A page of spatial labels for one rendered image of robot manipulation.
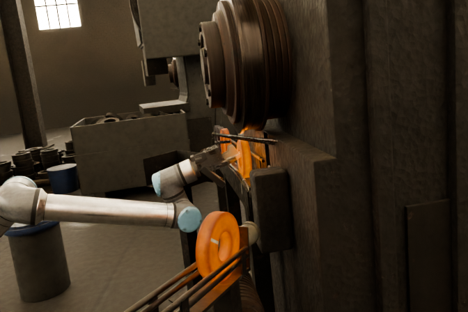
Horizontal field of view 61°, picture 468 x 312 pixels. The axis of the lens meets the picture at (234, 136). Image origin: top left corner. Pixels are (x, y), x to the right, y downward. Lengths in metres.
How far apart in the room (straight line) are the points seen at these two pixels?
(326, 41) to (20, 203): 1.01
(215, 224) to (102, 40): 10.75
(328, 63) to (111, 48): 10.67
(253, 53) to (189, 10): 2.88
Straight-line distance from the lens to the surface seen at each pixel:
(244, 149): 1.53
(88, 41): 11.58
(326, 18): 0.94
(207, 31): 1.25
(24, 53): 8.14
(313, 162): 0.94
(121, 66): 11.42
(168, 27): 3.94
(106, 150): 3.77
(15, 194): 1.42
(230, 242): 0.97
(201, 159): 1.56
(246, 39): 1.15
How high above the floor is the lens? 1.10
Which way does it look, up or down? 10 degrees down
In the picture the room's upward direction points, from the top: 6 degrees counter-clockwise
